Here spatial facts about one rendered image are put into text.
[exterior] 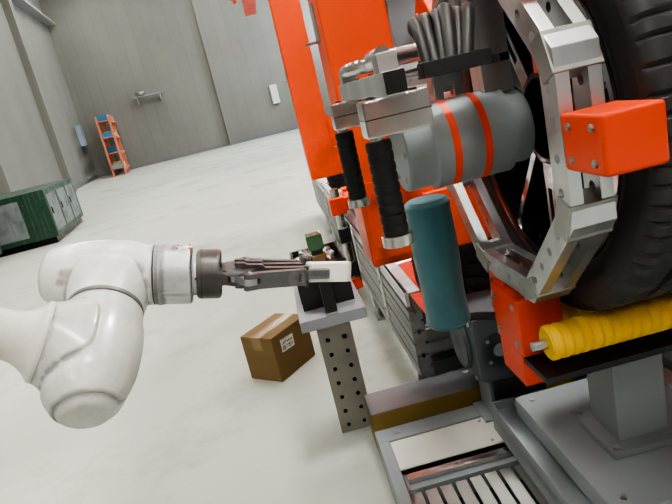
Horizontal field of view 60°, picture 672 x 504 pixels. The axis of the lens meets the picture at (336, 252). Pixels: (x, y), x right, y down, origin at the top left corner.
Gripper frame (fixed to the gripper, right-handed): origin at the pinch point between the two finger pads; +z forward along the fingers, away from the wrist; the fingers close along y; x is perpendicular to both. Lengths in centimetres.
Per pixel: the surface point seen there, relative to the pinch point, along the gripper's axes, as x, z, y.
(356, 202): -8.4, 9.3, 21.6
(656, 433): 32, 63, -1
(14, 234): 106, -258, 658
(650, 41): -32, 31, -27
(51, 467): 91, -73, 104
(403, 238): -7.5, 7.9, -12.4
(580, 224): -10.8, 28.2, -21.9
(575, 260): -4.2, 34.0, -13.2
